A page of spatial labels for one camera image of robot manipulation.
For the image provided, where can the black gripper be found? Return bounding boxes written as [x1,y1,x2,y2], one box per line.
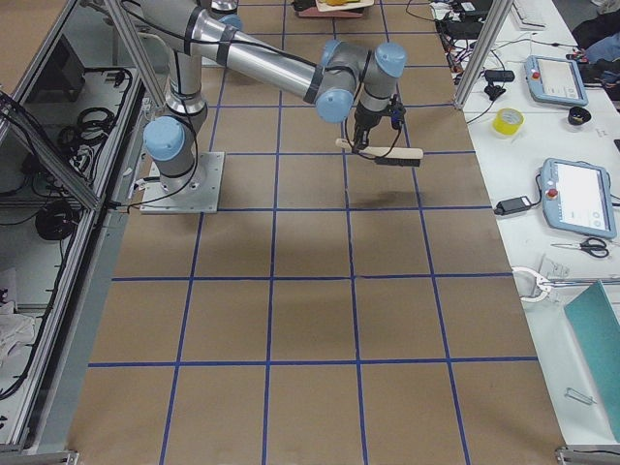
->
[353,109,381,145]

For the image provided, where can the white hand brush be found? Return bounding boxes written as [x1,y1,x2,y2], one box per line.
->
[335,139,424,168]

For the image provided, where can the beige plastic dustpan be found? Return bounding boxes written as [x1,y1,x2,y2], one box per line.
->
[315,0,375,13]

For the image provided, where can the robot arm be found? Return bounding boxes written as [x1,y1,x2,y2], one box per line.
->
[139,1,407,194]

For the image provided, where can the pink bin with black bag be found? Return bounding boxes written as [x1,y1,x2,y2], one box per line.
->
[291,1,375,18]

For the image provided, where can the yellow tape roll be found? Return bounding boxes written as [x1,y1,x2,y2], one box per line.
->
[492,108,524,137]

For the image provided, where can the black power adapter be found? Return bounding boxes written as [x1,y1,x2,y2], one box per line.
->
[493,196,534,216]

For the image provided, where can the far teach pendant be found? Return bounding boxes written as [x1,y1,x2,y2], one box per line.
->
[524,55,589,107]

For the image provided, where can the teach pendant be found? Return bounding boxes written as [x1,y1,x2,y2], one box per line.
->
[524,55,589,107]
[540,158,617,239]

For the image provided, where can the near teach pendant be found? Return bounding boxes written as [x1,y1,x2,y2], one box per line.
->
[540,158,617,239]

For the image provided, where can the white clamp tool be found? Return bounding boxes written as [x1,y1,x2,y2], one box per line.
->
[511,266,596,303]

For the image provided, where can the black scissors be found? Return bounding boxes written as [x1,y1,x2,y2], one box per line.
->
[551,236,609,259]

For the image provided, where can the teal box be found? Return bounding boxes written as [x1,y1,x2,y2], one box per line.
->
[565,281,619,430]

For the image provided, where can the aluminium frame post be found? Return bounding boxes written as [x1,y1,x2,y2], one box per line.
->
[453,0,513,109]

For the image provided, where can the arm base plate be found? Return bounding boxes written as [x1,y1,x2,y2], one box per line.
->
[139,152,225,214]

